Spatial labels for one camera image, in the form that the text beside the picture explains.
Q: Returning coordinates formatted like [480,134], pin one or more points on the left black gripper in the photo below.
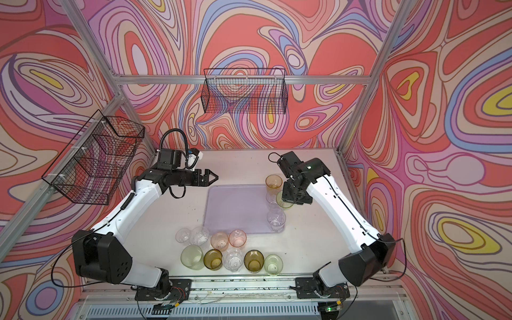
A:
[198,182]

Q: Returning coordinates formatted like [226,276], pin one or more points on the lilac plastic tray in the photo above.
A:
[231,207]

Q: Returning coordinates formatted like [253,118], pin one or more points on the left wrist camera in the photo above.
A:
[169,159]

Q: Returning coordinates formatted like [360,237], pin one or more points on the pink cup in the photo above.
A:
[237,238]

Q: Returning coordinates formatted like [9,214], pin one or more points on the yellow plastic cup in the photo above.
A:
[273,183]

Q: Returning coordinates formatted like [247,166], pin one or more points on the clear faceted cup back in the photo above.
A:
[276,219]

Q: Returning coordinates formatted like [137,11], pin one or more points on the amber cup right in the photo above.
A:
[254,261]

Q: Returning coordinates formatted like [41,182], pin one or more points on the amber cup left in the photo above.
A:
[213,260]

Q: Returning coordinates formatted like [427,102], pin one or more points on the black wire basket back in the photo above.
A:
[237,90]

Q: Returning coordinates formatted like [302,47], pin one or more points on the pale green cup front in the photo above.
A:
[273,264]

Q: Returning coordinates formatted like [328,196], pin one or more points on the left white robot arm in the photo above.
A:
[99,254]

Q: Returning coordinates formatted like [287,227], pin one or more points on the bright green cup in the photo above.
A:
[281,203]

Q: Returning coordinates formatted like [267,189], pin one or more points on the black wire basket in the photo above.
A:
[92,169]
[237,90]

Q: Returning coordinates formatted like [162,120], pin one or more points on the black wire basket left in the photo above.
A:
[92,169]

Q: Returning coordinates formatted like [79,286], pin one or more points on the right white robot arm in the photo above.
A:
[369,250]

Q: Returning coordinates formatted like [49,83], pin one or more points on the small clear cup far left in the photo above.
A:
[183,235]

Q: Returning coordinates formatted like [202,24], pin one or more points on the peach cup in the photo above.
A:
[220,241]

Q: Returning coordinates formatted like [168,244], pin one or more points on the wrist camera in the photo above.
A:
[289,164]
[169,159]

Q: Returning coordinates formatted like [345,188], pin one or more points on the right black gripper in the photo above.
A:
[287,197]

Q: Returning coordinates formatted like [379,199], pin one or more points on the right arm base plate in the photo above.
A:
[312,288]

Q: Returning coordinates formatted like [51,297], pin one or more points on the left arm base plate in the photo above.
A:
[176,290]

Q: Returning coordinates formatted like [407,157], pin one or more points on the pale green large cup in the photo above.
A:
[192,257]

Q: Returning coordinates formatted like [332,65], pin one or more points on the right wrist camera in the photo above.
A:
[289,164]

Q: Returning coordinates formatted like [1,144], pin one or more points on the amber cup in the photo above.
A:
[213,260]
[254,261]

